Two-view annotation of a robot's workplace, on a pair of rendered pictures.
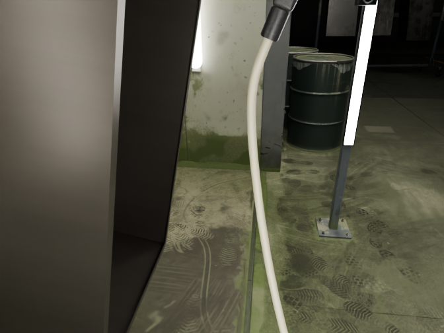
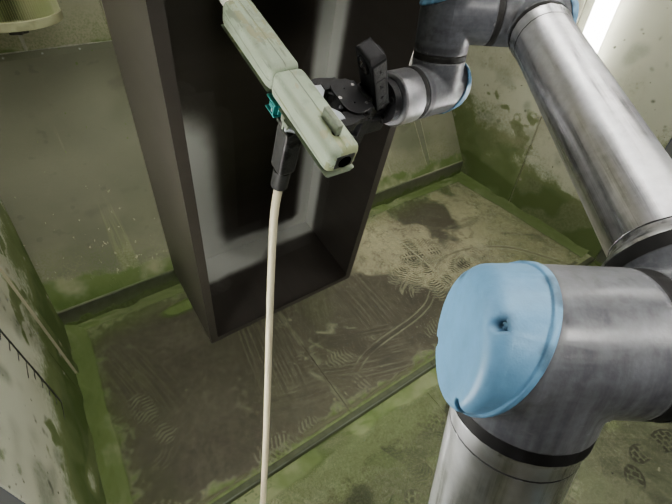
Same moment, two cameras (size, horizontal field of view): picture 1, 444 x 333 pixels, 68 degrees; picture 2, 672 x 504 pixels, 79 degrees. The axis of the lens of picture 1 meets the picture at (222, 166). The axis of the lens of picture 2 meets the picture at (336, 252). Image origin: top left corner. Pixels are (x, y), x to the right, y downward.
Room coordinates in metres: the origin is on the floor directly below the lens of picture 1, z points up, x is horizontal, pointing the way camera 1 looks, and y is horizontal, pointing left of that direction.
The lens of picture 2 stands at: (0.21, -0.58, 1.67)
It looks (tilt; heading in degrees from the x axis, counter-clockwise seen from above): 42 degrees down; 46
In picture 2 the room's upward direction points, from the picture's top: 2 degrees clockwise
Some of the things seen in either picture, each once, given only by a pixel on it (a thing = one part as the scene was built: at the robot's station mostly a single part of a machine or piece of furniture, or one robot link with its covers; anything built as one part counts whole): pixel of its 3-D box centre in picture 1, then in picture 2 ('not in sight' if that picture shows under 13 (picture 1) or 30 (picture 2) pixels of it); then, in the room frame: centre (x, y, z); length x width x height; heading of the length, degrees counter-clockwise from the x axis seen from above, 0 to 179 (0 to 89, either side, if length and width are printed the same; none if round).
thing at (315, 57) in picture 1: (322, 58); not in sight; (3.28, -0.98, 0.86); 0.54 x 0.54 x 0.01
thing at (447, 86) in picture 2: not in sight; (432, 87); (0.85, -0.15, 1.40); 0.12 x 0.09 x 0.10; 174
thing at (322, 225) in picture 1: (332, 227); not in sight; (1.76, -0.72, 0.01); 0.20 x 0.20 x 0.01; 82
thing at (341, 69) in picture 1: (318, 102); not in sight; (3.28, -0.98, 0.44); 0.59 x 0.58 x 0.89; 7
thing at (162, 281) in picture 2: not in sight; (308, 226); (1.43, 0.95, 0.11); 2.70 x 0.02 x 0.13; 172
